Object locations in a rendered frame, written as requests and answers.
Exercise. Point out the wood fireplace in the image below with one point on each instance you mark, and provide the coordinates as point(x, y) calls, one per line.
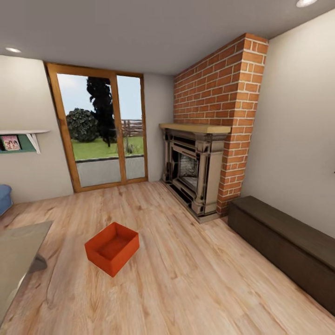
point(192, 170)

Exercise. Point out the cabinet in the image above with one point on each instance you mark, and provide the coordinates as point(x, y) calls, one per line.
point(304, 254)

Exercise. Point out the storage box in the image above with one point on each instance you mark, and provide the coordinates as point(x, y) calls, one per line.
point(112, 259)

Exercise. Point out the countertop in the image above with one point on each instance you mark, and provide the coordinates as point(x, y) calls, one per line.
point(197, 128)

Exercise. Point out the shelf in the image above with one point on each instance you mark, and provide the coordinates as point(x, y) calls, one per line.
point(27, 140)

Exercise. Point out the coffee table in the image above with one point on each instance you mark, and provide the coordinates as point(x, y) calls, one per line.
point(19, 256)

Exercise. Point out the door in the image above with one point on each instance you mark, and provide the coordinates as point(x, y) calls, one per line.
point(101, 114)

